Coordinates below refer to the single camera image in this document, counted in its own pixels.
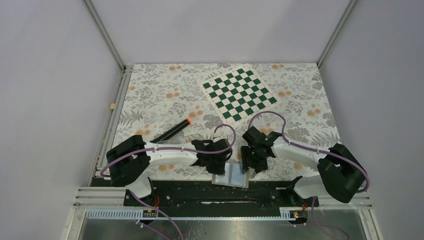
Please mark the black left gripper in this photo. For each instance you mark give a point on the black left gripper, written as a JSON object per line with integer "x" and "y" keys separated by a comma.
{"x": 219, "y": 170}

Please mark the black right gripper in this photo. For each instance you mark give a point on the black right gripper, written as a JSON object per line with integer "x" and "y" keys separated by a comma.
{"x": 245, "y": 152}

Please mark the grey leather card holder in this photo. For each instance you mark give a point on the grey leather card holder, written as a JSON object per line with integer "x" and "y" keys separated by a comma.
{"x": 233, "y": 176}

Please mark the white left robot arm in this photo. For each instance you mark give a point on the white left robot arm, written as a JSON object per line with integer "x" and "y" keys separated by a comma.
{"x": 128, "y": 161}

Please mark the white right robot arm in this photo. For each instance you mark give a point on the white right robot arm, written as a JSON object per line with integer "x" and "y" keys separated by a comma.
{"x": 340, "y": 175}

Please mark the black marker orange cap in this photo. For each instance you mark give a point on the black marker orange cap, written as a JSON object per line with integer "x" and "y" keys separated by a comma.
{"x": 172, "y": 132}

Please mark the green white chessboard mat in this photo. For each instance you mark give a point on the green white chessboard mat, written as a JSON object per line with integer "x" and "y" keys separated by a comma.
{"x": 238, "y": 94}

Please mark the floral tablecloth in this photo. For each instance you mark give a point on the floral tablecloth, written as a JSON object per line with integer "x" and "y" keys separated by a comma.
{"x": 159, "y": 96}

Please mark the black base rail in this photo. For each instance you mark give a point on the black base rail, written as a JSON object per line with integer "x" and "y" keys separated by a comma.
{"x": 192, "y": 199}

